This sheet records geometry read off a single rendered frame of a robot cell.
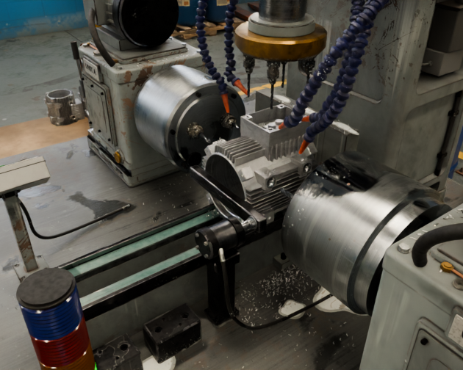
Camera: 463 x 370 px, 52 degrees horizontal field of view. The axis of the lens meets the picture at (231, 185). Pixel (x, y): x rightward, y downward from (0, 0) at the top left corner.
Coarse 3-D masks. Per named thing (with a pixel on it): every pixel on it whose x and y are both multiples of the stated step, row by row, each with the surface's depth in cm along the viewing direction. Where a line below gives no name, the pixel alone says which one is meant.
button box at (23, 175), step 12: (0, 168) 97; (12, 168) 98; (24, 168) 99; (36, 168) 100; (0, 180) 96; (12, 180) 98; (24, 180) 99; (36, 180) 100; (48, 180) 104; (0, 192) 96
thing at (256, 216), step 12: (192, 168) 108; (204, 180) 104; (216, 180) 103; (216, 192) 101; (228, 192) 99; (228, 204) 99; (240, 204) 96; (240, 216) 96; (252, 216) 92; (264, 216) 92; (252, 228) 92; (264, 228) 93
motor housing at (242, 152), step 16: (224, 144) 101; (240, 144) 100; (256, 144) 101; (208, 160) 106; (224, 160) 110; (240, 160) 97; (256, 160) 100; (288, 160) 103; (224, 176) 112; (288, 176) 102; (304, 176) 104; (240, 192) 113; (256, 192) 97; (272, 192) 100; (224, 208) 109; (256, 208) 98
